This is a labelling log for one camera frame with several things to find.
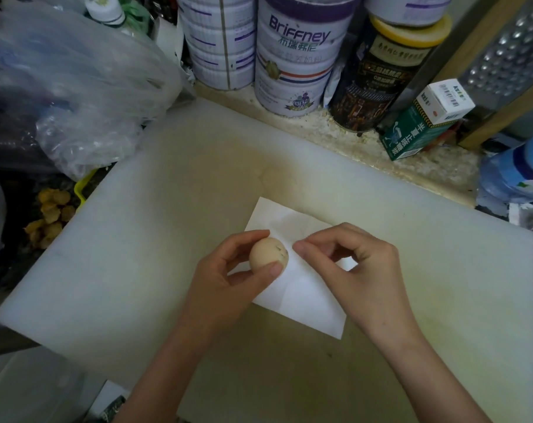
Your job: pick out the crumpled translucent plastic bag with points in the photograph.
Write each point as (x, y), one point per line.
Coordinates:
(90, 92)

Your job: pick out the beige egg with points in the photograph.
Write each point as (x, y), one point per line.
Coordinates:
(266, 253)

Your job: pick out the white printed card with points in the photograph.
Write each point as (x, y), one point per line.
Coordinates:
(108, 400)

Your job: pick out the white tape roll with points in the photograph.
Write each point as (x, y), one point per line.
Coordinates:
(169, 39)

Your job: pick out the white paper sheet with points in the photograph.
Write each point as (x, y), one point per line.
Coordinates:
(301, 299)

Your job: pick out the dark tin yellow lid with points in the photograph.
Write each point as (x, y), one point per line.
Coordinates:
(372, 83)

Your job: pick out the blue plastic bottle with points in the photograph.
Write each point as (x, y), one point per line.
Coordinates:
(513, 171)

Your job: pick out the metal grater wooden frame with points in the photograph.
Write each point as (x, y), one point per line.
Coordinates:
(504, 61)

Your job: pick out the white foil pouch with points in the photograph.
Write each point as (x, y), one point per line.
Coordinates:
(332, 88)

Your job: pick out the white plastic cutting board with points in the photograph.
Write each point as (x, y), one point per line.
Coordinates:
(425, 259)

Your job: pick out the white tin purple band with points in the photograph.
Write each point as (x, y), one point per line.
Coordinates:
(293, 66)

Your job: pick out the small white cap bottle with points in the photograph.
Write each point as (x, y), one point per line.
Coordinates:
(103, 8)

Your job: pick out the person's left hand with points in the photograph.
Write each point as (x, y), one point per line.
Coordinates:
(218, 299)

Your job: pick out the pile of yellow dried fruits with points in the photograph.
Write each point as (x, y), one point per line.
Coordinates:
(51, 215)

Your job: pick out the green white small carton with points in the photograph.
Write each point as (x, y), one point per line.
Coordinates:
(407, 132)

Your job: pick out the person's right hand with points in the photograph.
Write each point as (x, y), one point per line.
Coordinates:
(376, 286)

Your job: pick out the white purple tin gold lid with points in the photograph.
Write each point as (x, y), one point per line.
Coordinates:
(407, 8)
(218, 44)

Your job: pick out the yellow green basket rim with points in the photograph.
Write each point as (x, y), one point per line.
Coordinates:
(81, 191)

